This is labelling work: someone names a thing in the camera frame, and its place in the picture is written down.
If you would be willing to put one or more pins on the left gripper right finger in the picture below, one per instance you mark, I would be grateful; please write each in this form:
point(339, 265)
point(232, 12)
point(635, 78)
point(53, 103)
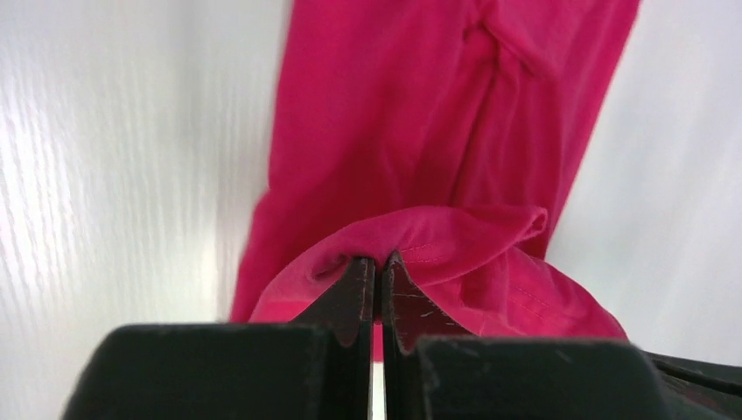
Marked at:
point(435, 369)

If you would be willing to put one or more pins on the magenta t shirt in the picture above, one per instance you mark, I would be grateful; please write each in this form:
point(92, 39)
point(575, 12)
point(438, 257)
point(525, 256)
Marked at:
point(448, 131)

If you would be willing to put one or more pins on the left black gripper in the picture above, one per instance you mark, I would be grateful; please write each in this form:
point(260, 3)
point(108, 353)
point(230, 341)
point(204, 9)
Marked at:
point(699, 390)

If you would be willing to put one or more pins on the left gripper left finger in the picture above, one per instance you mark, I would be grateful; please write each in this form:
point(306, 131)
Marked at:
point(318, 366)

